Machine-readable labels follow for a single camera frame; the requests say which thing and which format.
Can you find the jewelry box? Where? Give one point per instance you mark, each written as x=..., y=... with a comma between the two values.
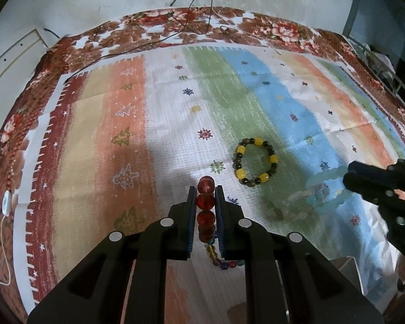
x=346, y=276

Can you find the metal bed frame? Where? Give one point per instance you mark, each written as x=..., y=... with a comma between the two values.
x=390, y=74

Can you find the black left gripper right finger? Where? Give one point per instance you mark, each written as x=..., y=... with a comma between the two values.
x=287, y=279

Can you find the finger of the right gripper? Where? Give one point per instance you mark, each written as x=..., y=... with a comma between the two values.
x=371, y=186
x=367, y=171

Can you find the red floral bedsheet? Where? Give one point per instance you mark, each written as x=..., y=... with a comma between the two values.
x=147, y=31

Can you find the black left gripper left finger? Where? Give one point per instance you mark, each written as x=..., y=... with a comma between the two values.
x=123, y=279

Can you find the white controller with cord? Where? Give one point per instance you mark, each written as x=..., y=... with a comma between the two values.
x=6, y=209

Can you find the striped colourful cloth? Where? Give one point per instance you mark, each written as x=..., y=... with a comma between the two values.
x=115, y=147

